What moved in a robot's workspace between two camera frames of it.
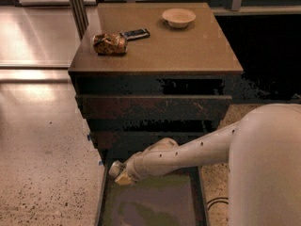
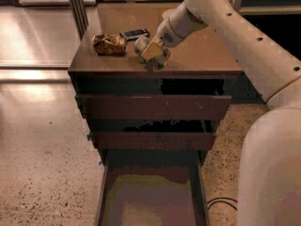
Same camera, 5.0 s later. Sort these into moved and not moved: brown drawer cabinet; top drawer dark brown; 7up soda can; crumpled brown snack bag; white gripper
Moved: 7up soda can; white gripper
Not moved: brown drawer cabinet; crumpled brown snack bag; top drawer dark brown
